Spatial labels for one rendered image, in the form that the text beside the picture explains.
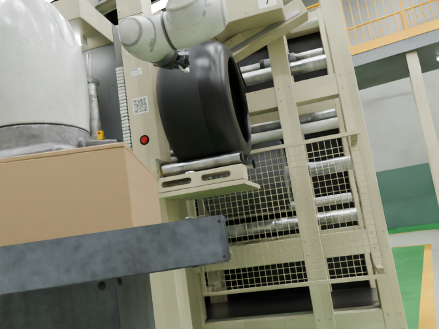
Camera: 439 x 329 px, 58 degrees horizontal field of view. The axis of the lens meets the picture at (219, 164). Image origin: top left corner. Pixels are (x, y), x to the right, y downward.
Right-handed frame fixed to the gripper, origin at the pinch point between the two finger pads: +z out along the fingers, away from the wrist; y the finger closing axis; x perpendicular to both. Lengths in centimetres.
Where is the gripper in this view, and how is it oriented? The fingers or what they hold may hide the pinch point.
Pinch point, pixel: (183, 66)
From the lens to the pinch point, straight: 145.1
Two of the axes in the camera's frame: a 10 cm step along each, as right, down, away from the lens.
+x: 1.7, 9.8, -0.2
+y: -9.5, 1.8, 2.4
